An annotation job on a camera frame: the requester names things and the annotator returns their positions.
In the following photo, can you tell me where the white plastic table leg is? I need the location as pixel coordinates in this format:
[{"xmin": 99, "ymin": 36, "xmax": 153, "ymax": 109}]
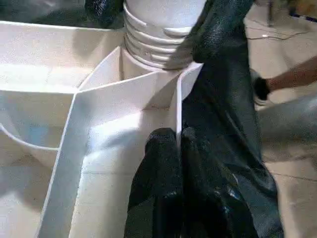
[{"xmin": 122, "ymin": 0, "xmax": 208, "ymax": 70}]

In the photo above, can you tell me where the black plastic mat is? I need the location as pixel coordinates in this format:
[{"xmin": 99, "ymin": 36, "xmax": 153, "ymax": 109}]
[{"xmin": 0, "ymin": 0, "xmax": 285, "ymax": 238}]

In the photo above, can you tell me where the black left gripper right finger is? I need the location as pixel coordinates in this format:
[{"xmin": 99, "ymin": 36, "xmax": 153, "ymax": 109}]
[{"xmin": 179, "ymin": 126, "xmax": 261, "ymax": 238}]

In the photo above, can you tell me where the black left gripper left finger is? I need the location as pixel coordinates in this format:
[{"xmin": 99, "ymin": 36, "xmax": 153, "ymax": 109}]
[{"xmin": 124, "ymin": 127, "xmax": 185, "ymax": 238}]

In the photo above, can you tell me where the white plastic table top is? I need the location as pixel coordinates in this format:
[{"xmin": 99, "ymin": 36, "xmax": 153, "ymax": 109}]
[{"xmin": 0, "ymin": 20, "xmax": 204, "ymax": 238}]

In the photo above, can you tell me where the person's bare tan limb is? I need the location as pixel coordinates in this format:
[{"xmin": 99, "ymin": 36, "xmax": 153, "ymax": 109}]
[{"xmin": 269, "ymin": 54, "xmax": 317, "ymax": 94}]

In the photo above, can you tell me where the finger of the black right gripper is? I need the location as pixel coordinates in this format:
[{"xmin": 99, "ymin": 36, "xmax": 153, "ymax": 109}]
[
  {"xmin": 84, "ymin": 0, "xmax": 125, "ymax": 29},
  {"xmin": 191, "ymin": 0, "xmax": 256, "ymax": 64}
]

